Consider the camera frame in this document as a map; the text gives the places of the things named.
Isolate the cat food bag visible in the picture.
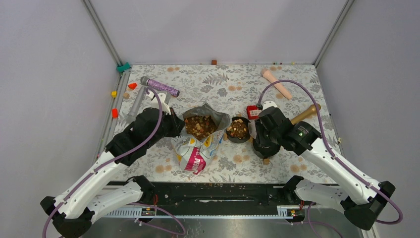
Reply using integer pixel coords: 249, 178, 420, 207
170, 103, 231, 175

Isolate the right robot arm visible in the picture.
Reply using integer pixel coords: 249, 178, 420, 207
254, 106, 395, 231

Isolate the pet food kibble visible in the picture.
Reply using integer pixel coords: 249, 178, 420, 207
184, 115, 217, 140

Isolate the black bowl fish print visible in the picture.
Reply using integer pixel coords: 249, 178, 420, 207
252, 143, 281, 159

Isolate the red plastic box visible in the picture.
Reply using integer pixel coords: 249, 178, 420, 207
246, 105, 261, 120

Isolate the black bowl paw print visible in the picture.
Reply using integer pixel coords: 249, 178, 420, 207
225, 117, 251, 144

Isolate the purple glitter toy microphone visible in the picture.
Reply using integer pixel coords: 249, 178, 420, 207
140, 76, 180, 97

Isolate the grey toy microphone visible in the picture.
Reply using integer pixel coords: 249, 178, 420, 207
126, 86, 146, 124

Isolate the gold toy microphone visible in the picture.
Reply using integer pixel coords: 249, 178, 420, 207
291, 104, 321, 124

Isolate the floral patterned table mat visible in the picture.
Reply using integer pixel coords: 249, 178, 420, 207
115, 64, 339, 184

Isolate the pink toy microphone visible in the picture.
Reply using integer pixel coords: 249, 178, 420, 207
261, 68, 292, 100

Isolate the red triangular block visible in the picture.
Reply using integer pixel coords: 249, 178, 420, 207
127, 83, 138, 90

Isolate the teal plastic block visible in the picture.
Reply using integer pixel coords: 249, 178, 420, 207
116, 62, 131, 73

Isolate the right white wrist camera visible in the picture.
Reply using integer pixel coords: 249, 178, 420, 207
256, 101, 278, 112

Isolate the red block on rail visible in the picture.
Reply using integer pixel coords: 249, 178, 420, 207
111, 108, 119, 119

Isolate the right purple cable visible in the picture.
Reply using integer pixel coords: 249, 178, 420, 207
256, 79, 404, 237

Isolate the purple cable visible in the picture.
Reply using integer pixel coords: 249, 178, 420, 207
256, 79, 404, 237
42, 87, 187, 238

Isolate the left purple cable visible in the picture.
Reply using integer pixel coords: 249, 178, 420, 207
42, 87, 187, 238

